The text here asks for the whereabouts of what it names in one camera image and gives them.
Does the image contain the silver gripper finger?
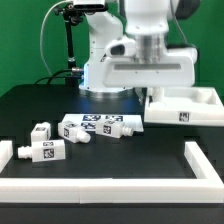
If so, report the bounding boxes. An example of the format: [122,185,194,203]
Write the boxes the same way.
[149,87,164,103]

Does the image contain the black cables at base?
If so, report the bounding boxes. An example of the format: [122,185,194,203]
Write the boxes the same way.
[34,67,84,86]

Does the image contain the white grey cable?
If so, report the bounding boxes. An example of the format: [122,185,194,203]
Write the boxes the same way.
[39,0,70,77]

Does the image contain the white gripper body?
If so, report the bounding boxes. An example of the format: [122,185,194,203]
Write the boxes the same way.
[103,36,198,88]

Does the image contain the black camera stand pole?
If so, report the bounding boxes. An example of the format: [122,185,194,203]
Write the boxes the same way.
[54,2,84,88]

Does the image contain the white paper marker sheet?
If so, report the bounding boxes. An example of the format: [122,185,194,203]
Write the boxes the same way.
[63,114,144,132]

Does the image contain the white U-shaped fence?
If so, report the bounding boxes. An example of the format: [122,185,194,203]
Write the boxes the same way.
[0,141,224,204]

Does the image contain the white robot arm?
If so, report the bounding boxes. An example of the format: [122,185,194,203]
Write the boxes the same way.
[73,0,201,98]

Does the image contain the white square tabletop part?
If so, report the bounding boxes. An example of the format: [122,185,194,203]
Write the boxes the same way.
[144,87,224,126]

